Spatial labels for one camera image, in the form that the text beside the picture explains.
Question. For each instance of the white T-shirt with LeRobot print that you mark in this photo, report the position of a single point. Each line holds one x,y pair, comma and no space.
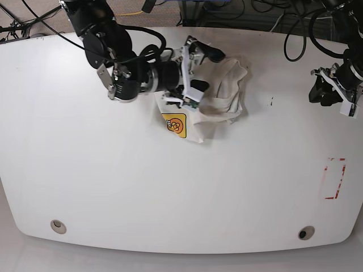
222,101

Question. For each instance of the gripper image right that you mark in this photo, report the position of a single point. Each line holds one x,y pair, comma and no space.
348,75

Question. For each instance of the red tape rectangle marker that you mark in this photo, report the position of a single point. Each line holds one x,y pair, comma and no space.
333,177

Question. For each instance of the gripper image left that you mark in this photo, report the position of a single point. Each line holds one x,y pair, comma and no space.
167,74

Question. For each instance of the left table cable grommet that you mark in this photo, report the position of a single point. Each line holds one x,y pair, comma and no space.
58,227

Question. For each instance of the right table cable grommet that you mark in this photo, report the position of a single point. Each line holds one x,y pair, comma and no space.
306,233

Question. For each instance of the table cable grommet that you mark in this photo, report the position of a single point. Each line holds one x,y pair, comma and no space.
58,227
306,233

